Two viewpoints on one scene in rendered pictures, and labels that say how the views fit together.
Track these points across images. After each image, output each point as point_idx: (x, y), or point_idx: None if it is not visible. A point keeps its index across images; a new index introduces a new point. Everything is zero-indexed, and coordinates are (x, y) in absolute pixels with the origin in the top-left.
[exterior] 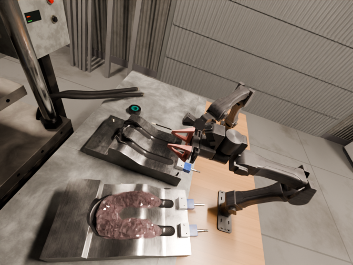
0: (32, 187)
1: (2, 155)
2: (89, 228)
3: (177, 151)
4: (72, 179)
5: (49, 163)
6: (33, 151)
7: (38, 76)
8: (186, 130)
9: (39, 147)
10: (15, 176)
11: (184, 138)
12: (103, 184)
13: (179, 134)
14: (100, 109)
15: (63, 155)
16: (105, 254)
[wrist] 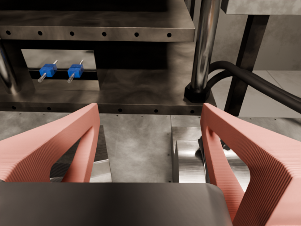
0: (102, 119)
1: (134, 89)
2: None
3: (75, 176)
4: (101, 128)
5: (137, 117)
6: (149, 102)
7: (208, 15)
8: (247, 133)
9: (156, 103)
10: (116, 109)
11: (229, 211)
12: (109, 173)
13: (222, 160)
14: (267, 121)
15: (154, 123)
16: None
